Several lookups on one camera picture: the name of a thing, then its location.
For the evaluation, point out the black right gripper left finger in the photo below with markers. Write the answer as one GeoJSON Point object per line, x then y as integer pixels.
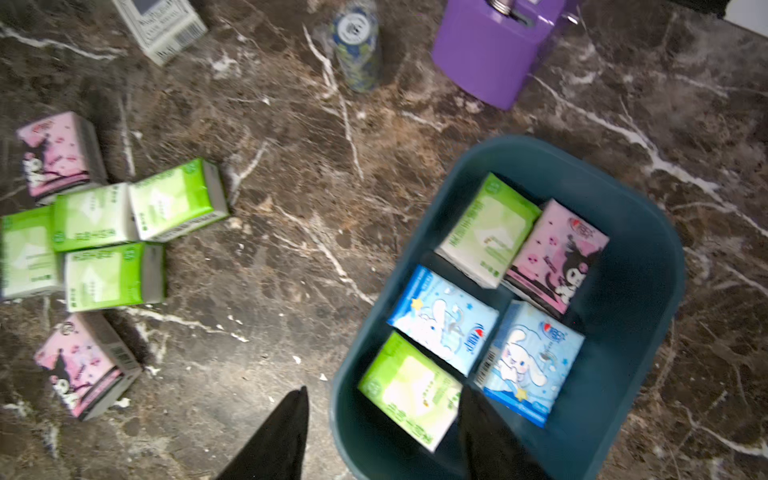
{"type": "Point", "coordinates": [276, 450]}

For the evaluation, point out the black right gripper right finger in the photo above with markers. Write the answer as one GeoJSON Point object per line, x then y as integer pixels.
{"type": "Point", "coordinates": [490, 448]}

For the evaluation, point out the blue cartoon tissue pack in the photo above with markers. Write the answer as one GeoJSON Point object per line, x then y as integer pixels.
{"type": "Point", "coordinates": [444, 319]}
{"type": "Point", "coordinates": [528, 361]}

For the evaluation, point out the green pocket tissue pack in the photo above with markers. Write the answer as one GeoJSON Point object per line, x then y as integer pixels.
{"type": "Point", "coordinates": [413, 391]}
{"type": "Point", "coordinates": [489, 234]}

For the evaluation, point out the pink Kuromi tissue pack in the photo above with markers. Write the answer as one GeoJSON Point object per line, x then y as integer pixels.
{"type": "Point", "coordinates": [555, 259]}
{"type": "Point", "coordinates": [60, 154]}
{"type": "Point", "coordinates": [87, 364]}

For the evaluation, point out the large green tissue pack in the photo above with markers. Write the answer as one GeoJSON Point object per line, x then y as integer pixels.
{"type": "Point", "coordinates": [178, 201]}

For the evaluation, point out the teal plastic storage box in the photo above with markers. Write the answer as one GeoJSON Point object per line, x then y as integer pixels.
{"type": "Point", "coordinates": [624, 308]}

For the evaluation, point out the playing card box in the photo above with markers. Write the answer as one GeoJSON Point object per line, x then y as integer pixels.
{"type": "Point", "coordinates": [162, 28]}

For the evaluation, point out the purple metronome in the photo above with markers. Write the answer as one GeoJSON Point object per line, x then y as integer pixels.
{"type": "Point", "coordinates": [489, 48]}

